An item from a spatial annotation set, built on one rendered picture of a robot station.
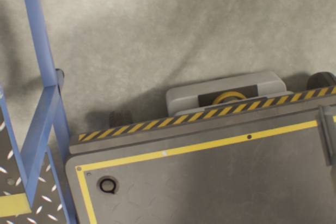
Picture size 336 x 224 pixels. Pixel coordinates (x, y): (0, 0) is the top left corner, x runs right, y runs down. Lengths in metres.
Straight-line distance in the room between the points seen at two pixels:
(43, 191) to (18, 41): 0.45
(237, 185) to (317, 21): 0.49
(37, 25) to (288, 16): 0.58
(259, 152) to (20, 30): 0.61
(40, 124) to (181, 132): 0.25
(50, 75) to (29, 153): 0.34
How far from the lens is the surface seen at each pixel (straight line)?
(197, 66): 1.30
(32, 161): 0.82
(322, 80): 1.26
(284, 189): 1.10
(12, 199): 0.74
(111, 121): 1.20
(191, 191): 1.05
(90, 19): 1.26
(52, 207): 0.97
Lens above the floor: 1.23
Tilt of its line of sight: 70 degrees down
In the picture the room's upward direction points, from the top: 164 degrees clockwise
